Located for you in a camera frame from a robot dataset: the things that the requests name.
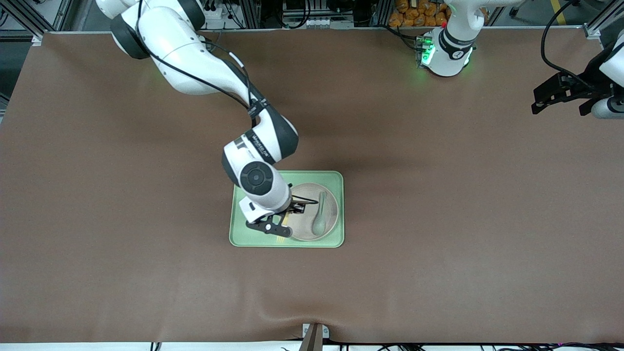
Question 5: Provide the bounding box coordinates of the pale green plastic spoon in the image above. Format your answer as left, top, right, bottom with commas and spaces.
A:
312, 192, 327, 235

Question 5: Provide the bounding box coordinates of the round beige plate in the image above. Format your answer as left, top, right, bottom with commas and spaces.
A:
285, 183, 339, 242

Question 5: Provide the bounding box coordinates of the yellow plastic fork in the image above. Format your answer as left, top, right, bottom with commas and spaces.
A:
275, 210, 295, 244

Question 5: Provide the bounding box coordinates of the light green rectangular tray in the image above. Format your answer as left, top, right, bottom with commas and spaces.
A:
229, 170, 345, 248

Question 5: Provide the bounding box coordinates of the brown table cover mat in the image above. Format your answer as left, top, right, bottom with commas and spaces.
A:
0, 28, 624, 344

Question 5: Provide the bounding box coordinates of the bag of orange items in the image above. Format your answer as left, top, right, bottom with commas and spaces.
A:
389, 0, 451, 28

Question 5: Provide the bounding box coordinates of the white power strip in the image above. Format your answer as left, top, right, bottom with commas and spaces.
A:
202, 0, 240, 21

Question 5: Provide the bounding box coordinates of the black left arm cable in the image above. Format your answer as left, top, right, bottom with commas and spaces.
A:
542, 0, 594, 89

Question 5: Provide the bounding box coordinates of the metal table edge bracket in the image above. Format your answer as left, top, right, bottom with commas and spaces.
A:
301, 323, 330, 351

